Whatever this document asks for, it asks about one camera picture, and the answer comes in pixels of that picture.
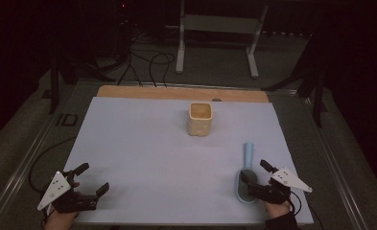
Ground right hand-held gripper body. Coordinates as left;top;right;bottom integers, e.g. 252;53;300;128
247;167;314;205

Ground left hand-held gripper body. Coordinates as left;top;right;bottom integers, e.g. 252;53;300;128
36;171;100;215

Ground light blue hairbrush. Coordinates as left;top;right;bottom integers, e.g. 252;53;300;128
235;142;258;204

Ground beige square cup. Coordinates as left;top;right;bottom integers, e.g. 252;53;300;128
187;102;214;138

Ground person's right hand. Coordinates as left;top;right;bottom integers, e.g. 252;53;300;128
264;200;293;220

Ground white table mat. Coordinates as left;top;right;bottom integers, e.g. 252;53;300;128
62;96;315;226

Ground black tripod stand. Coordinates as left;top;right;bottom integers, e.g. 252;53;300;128
261;28;329;128
47;18;117;115

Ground white metal stand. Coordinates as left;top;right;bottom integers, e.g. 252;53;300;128
175;0;270;80

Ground black cable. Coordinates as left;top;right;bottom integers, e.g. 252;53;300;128
28;136;78;194
287;189;303;216
148;52;177;88
116;37;144;88

